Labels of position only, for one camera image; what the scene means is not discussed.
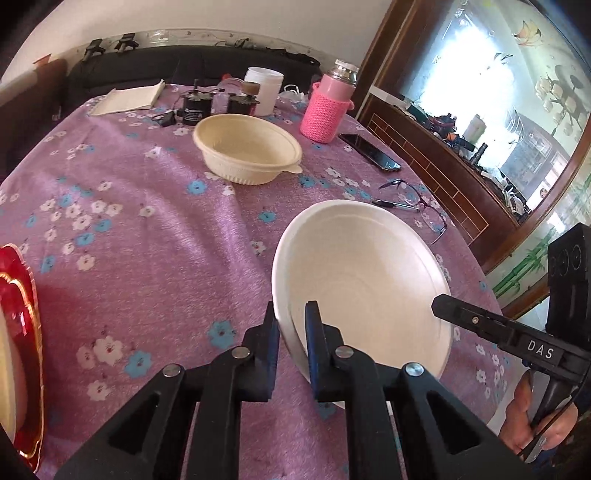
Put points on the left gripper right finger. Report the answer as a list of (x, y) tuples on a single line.
[(401, 423)]

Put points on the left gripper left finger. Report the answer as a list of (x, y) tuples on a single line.
[(184, 423)]

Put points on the purple-framed eyeglasses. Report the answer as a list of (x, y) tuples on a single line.
[(430, 216)]

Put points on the black smartphone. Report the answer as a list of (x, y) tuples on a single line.
[(371, 153)]

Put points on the maroon armchair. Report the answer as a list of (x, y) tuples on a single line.
[(28, 103)]

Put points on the purple floral tablecloth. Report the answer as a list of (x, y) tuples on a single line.
[(142, 257)]

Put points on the pink knit-sleeved bottle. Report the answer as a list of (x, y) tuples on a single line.
[(330, 100)]

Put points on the white folded paper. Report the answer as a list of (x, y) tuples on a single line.
[(124, 100)]

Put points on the white plastic jar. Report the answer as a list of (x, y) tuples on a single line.
[(270, 82)]

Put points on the small dark cork-topped jar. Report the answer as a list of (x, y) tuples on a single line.
[(245, 101)]

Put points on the large red scalloped plate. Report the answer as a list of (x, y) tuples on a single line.
[(19, 302)]

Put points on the white foam bowl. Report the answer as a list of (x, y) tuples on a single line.
[(372, 276)]

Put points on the clear ballpoint pen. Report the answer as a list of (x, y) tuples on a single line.
[(395, 205)]

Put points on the brown brick-pattern cabinet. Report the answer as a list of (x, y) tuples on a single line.
[(481, 216)]

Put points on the right hand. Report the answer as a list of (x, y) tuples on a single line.
[(516, 431)]

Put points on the black sofa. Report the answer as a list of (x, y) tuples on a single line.
[(182, 65)]

